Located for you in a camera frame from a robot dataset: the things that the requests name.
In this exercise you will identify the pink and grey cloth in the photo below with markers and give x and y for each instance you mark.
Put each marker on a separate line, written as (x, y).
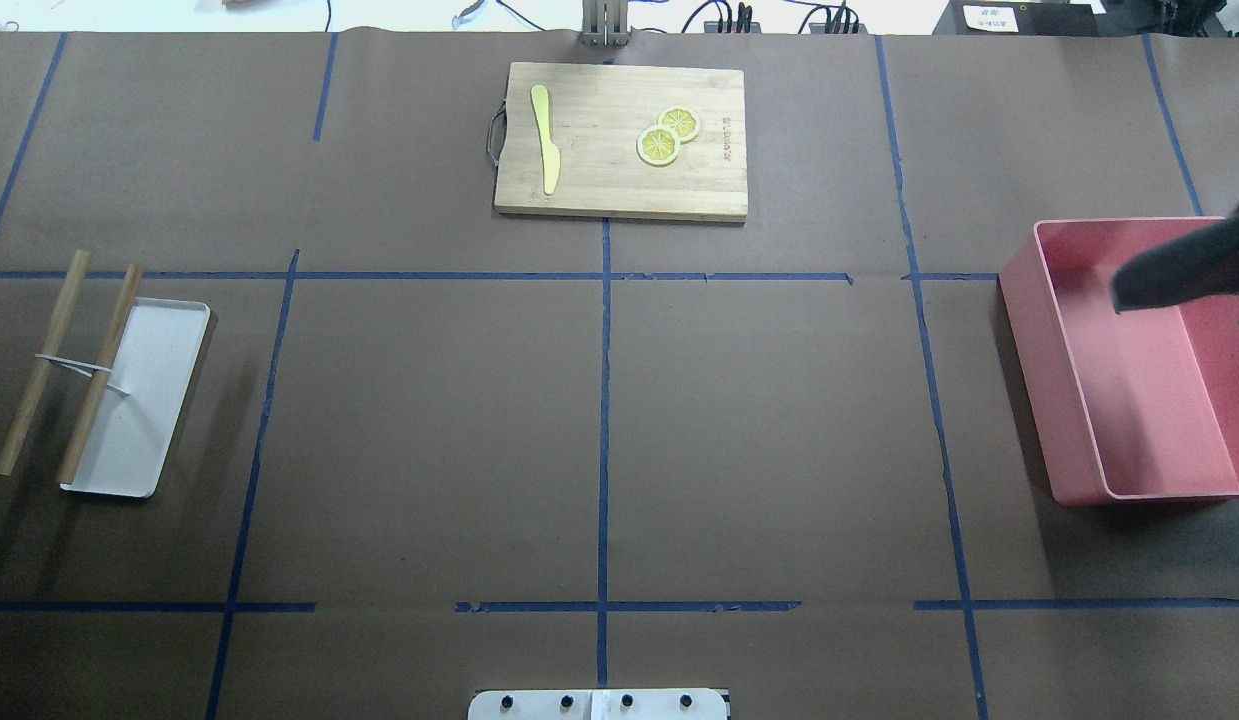
(1196, 265)

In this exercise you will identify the yellow plastic knife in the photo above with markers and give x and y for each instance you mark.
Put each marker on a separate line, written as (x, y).
(549, 151)

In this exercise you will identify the lemon slice lower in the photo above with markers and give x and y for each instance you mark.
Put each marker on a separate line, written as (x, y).
(658, 146)

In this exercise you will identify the lemon slice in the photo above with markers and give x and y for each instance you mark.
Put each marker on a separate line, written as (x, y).
(658, 146)
(684, 122)

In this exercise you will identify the lemon slice upper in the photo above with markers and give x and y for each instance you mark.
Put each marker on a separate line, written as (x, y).
(684, 122)

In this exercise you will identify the white towel rack stand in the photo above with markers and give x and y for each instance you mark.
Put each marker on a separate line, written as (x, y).
(136, 391)

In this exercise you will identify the pink plastic bin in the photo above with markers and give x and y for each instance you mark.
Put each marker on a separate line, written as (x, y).
(1129, 407)

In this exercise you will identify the aluminium frame post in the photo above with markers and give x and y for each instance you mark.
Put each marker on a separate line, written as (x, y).
(605, 23)

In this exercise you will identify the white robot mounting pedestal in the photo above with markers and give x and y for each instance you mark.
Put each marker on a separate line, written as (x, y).
(602, 703)

